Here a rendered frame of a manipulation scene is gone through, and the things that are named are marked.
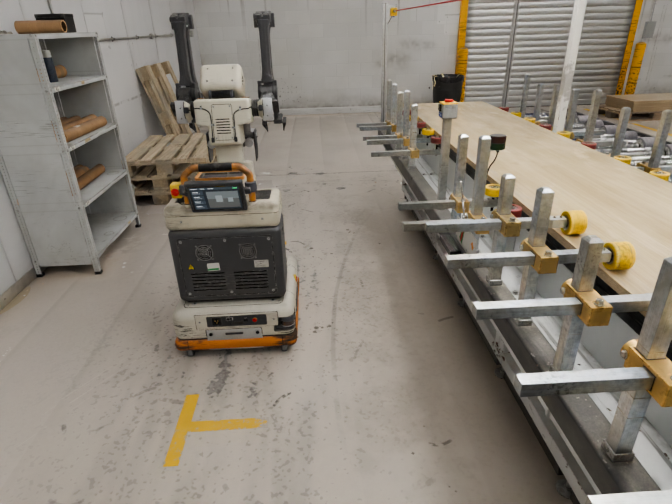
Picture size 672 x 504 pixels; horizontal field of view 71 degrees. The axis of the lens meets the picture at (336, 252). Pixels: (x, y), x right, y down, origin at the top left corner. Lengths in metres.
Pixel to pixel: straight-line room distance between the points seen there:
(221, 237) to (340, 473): 1.17
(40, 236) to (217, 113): 1.76
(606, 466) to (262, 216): 1.64
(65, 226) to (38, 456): 1.72
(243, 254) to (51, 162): 1.61
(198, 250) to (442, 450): 1.42
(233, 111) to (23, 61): 1.41
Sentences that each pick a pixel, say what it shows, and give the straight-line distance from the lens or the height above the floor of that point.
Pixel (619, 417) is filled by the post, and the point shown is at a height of 0.80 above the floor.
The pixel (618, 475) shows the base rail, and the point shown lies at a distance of 1.22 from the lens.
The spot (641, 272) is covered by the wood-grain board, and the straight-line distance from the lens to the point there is 1.58.
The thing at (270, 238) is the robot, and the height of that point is 0.63.
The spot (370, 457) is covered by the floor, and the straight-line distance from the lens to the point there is 2.04.
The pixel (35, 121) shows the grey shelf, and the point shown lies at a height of 1.07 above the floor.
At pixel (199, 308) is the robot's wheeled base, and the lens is 2.48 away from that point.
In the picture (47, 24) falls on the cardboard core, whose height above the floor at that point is 1.60.
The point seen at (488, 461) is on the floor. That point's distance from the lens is 2.09.
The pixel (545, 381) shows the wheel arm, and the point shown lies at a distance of 0.96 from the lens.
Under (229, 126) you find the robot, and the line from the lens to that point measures 2.48.
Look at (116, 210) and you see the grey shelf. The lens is 4.49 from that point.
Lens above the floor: 1.55
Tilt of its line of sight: 26 degrees down
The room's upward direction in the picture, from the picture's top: 2 degrees counter-clockwise
